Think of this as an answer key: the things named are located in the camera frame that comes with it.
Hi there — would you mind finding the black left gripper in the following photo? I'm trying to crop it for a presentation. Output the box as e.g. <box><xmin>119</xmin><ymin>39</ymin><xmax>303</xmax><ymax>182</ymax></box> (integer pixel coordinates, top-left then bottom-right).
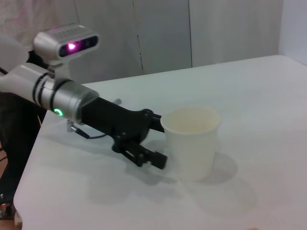
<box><xmin>81</xmin><ymin>97</ymin><xmax>168</xmax><ymax>170</ymax></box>

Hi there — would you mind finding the pale pink curtain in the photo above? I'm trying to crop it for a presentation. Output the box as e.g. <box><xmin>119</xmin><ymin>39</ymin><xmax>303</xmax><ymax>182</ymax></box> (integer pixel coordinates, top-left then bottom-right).
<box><xmin>0</xmin><ymin>0</ymin><xmax>80</xmax><ymax>53</ymax></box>

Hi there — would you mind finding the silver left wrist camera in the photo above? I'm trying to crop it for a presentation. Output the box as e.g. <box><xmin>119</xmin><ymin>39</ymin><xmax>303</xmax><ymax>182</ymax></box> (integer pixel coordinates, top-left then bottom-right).
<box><xmin>33</xmin><ymin>23</ymin><xmax>100</xmax><ymax>80</ymax></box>

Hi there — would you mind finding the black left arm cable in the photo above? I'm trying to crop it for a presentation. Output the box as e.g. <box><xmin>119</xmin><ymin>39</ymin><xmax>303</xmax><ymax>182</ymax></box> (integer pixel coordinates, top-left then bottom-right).
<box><xmin>76</xmin><ymin>129</ymin><xmax>108</xmax><ymax>140</ymax></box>

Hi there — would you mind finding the white paper cup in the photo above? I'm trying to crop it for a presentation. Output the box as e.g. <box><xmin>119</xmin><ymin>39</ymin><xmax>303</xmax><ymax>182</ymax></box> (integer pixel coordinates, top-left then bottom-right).
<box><xmin>160</xmin><ymin>107</ymin><xmax>221</xmax><ymax>182</ymax></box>

